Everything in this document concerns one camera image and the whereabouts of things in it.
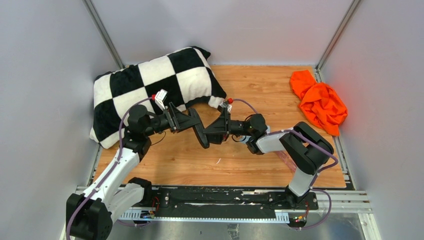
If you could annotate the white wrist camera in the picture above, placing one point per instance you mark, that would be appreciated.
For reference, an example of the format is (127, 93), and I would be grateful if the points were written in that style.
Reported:
(160, 98)
(227, 104)

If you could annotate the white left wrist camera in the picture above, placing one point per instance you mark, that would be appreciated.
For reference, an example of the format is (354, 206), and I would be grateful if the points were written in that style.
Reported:
(160, 98)

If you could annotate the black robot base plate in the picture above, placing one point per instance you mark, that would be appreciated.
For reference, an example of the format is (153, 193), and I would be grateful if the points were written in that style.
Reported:
(221, 203)

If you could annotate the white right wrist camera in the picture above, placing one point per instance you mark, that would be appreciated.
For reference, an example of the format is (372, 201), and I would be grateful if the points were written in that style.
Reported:
(227, 104)

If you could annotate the black glasses case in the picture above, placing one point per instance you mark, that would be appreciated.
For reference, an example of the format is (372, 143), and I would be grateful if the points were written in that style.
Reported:
(199, 129)

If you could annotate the orange crumpled cloth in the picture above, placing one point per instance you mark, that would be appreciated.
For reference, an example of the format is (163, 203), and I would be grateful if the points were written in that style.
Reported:
(319, 102)

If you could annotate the aluminium frame rail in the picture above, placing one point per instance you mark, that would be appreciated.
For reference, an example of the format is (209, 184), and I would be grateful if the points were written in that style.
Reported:
(95, 16)

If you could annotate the pink transparent sunglasses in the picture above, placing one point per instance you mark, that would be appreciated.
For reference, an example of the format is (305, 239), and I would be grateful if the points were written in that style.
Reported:
(284, 156)

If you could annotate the black white checkered pillow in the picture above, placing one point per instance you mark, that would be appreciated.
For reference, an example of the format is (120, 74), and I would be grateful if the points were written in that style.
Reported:
(184, 74)

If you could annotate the light blue cleaning cloth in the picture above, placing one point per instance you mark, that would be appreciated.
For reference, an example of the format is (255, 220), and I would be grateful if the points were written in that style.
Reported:
(246, 138)

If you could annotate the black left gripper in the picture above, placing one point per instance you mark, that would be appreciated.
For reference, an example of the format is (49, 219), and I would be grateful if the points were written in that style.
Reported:
(177, 120)

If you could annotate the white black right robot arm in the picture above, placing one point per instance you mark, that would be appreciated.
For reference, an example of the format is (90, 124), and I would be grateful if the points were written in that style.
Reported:
(307, 148)

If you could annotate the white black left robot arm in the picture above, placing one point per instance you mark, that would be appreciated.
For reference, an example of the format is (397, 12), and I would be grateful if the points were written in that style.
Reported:
(92, 214)

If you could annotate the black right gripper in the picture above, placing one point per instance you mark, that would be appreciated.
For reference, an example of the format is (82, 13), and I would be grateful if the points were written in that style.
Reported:
(222, 126)

